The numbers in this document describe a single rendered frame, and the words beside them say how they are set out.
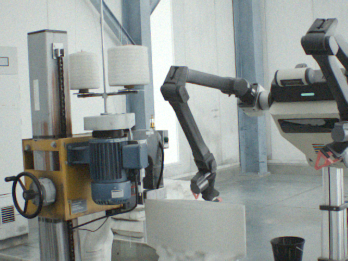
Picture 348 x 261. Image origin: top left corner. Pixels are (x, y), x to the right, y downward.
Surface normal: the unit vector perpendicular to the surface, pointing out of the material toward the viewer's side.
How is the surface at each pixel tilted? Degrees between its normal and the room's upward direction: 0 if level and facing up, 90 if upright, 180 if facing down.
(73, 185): 90
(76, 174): 90
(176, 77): 60
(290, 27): 90
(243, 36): 90
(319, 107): 40
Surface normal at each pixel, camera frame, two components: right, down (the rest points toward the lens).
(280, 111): -0.44, -0.72
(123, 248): -0.60, 0.07
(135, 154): -0.22, 0.06
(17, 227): 0.81, -0.01
